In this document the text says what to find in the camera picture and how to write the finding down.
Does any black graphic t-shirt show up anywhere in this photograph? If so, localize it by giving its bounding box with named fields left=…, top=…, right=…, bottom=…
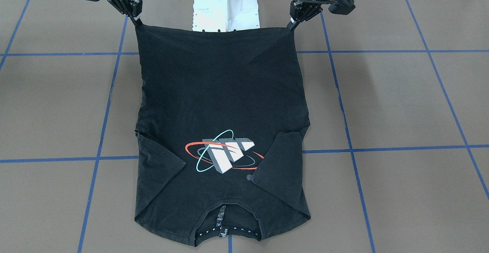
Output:
left=134, top=25, right=311, bottom=247

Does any brown paper table cover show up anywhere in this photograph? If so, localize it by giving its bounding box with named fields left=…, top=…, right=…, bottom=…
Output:
left=1, top=0, right=488, bottom=253

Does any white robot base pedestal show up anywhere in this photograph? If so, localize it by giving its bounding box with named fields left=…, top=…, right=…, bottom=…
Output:
left=192, top=0, right=260, bottom=32

